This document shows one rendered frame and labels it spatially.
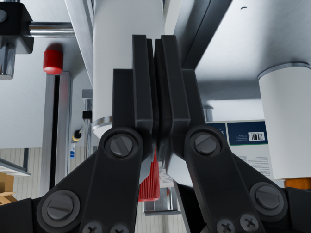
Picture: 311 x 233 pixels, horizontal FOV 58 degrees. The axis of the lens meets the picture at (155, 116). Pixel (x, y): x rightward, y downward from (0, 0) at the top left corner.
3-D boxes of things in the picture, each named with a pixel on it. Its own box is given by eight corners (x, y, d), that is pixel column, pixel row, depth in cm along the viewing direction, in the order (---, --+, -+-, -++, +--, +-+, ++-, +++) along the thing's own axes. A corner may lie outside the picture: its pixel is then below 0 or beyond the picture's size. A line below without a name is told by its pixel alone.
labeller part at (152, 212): (174, 209, 98) (174, 212, 97) (142, 211, 96) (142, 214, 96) (181, 211, 85) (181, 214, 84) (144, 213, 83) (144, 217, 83)
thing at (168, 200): (171, 137, 105) (175, 210, 98) (135, 138, 103) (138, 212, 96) (177, 129, 91) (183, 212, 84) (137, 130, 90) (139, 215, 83)
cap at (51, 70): (54, 47, 48) (53, 65, 48) (67, 56, 52) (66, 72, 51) (39, 52, 50) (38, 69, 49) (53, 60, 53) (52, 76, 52)
